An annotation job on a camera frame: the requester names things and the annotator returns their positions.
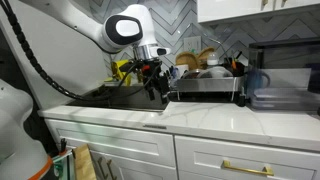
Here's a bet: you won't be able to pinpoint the black utensil caddy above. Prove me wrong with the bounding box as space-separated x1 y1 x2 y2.
222 49 246 78

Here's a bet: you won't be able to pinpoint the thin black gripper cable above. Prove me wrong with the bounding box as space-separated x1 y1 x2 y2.
116 63 163 100

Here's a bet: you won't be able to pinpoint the white lower cabinet door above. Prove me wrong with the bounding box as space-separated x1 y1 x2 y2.
84 149 178 180

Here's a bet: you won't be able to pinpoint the wooden cutting board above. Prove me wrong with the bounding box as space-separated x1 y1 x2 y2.
197 46 216 70

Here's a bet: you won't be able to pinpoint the clear plastic pitcher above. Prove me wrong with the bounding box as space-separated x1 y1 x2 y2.
246 48 272 99

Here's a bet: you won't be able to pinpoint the clear baby bottle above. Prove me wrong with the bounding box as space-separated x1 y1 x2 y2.
206 51 220 67

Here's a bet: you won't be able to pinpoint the white bowl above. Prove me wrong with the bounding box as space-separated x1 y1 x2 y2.
204 65 234 79

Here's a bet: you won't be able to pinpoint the black corrugated cable conduit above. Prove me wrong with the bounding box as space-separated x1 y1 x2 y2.
0 0 134 103

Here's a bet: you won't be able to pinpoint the stainless steel dish rack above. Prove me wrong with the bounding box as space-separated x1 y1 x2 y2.
168 65 247 103

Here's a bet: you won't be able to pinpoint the round wooden plate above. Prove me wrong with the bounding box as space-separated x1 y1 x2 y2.
175 51 200 71

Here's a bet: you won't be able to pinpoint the white drawer with handle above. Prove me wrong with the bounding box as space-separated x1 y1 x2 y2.
174 134 320 180

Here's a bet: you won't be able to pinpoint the white wall outlet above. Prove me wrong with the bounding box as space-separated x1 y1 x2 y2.
183 35 202 54

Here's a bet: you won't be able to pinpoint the white drawer without handle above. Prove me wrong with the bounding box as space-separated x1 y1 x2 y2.
44 118 177 168

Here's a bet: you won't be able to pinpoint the white upper cabinet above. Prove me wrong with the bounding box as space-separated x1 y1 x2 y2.
196 0 320 24

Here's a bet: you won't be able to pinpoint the white mug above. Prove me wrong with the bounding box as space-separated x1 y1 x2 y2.
175 64 190 79

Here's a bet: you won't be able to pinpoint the gold spring faucet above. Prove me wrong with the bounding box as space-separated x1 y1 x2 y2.
135 63 149 84

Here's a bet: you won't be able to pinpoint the yellow rubber gloves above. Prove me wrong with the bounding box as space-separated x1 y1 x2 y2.
110 59 133 87

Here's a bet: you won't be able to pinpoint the clear glass panel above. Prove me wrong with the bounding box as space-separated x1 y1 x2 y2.
51 149 76 180

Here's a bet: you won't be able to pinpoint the stainless steel sink basin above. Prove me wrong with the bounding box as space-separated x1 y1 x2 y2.
66 84 171 113

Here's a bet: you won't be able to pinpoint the brass cabinet door handle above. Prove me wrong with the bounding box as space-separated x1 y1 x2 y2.
96 156 108 180
106 159 118 180

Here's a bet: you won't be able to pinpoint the gold drawer handle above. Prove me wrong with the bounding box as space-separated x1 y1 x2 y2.
222 159 275 177

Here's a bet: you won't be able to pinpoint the light wooden board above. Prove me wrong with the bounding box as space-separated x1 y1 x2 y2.
72 143 98 180

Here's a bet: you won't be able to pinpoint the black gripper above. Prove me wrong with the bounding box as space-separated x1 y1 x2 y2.
132 59 172 105

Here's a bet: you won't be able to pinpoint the small black clamp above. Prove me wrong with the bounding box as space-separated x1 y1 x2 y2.
59 137 68 154

